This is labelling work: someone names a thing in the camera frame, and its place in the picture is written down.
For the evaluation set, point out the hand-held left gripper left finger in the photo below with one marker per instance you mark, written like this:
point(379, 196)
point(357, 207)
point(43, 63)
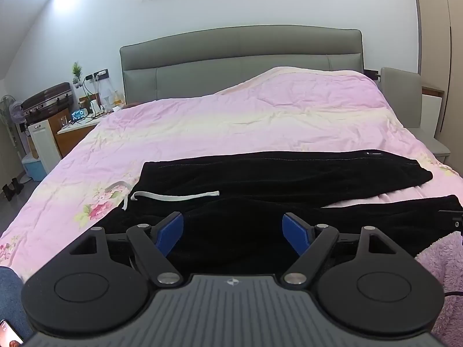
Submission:
point(169, 232)

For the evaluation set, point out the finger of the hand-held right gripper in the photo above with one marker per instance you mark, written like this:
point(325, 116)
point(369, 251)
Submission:
point(454, 220)

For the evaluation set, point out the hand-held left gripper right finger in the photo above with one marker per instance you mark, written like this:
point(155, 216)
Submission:
point(297, 232)

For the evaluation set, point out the pink floral bed blanket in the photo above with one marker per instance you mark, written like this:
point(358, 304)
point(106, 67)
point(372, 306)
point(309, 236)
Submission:
point(231, 123)

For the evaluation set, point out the grey bedside seat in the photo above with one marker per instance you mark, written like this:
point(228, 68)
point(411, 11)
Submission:
point(405, 97)

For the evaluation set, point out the wooden bedside table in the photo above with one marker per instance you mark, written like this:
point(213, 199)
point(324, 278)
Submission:
point(74, 130)

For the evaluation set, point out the blue plastic bin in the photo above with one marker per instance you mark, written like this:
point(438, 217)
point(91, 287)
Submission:
point(33, 168)

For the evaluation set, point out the white cabinet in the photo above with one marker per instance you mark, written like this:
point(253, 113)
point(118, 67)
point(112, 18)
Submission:
point(43, 146)

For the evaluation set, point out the clear drinking glass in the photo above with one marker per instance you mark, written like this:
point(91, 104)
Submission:
point(63, 122)

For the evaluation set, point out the pair of black shoes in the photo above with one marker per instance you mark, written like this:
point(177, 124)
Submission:
point(11, 188)

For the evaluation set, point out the beige wardrobe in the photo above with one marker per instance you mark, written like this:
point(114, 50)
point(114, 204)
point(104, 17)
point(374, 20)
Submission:
point(443, 54)

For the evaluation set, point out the person's blue-jeaned leg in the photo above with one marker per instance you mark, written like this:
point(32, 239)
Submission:
point(12, 296)

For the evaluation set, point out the grey padded bed headboard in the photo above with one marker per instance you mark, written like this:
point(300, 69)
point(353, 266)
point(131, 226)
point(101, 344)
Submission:
point(231, 63)

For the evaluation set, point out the brown suitcase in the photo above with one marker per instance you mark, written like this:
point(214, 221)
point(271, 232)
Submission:
point(45, 101)

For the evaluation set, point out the small potted green plant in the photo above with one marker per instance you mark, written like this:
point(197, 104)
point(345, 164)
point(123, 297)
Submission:
point(76, 72)

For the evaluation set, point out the smartphone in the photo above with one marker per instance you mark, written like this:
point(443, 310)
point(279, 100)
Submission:
point(10, 334)

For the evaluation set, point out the standing electric fan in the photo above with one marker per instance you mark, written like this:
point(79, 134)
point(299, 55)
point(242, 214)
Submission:
point(10, 115)

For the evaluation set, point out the wall power outlet with plugs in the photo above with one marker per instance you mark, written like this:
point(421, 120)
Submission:
point(97, 75)

